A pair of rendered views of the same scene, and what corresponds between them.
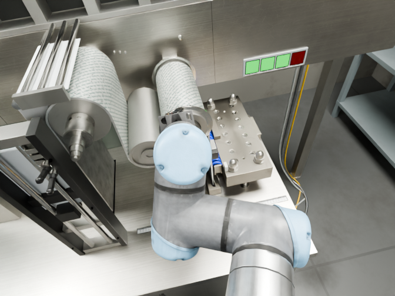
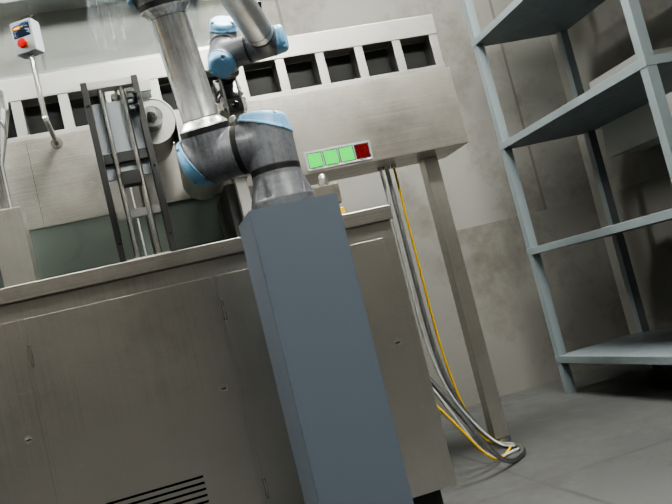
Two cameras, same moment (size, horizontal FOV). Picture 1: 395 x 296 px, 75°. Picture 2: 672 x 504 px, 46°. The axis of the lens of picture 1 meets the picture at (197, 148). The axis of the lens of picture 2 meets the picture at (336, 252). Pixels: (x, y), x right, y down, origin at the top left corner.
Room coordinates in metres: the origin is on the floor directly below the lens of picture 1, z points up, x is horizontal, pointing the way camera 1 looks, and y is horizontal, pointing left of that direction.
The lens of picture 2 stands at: (-1.90, 0.23, 0.65)
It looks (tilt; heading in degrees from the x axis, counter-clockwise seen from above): 4 degrees up; 350
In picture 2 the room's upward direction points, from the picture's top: 14 degrees counter-clockwise
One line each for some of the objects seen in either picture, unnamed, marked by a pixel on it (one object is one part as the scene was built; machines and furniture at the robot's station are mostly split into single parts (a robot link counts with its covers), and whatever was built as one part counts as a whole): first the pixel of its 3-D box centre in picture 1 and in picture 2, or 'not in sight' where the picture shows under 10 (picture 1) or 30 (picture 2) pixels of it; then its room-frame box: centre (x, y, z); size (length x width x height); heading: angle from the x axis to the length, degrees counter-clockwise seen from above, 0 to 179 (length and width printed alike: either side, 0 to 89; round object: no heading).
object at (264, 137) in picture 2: not in sight; (265, 140); (-0.12, 0.02, 1.07); 0.13 x 0.12 x 0.14; 70
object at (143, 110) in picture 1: (147, 125); not in sight; (0.61, 0.15, 1.18); 0.26 x 0.12 x 0.12; 5
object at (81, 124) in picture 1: (79, 130); (151, 119); (0.46, 0.27, 1.34); 0.06 x 0.06 x 0.06; 5
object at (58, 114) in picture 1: (86, 92); (151, 133); (0.61, 0.28, 1.34); 0.25 x 0.14 x 0.14; 5
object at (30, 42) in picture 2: not in sight; (26, 38); (0.48, 0.58, 1.66); 0.07 x 0.07 x 0.10; 69
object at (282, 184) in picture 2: not in sight; (280, 188); (-0.12, 0.01, 0.95); 0.15 x 0.15 x 0.10
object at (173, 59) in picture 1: (174, 77); not in sight; (0.75, 0.04, 1.25); 0.15 x 0.01 x 0.15; 95
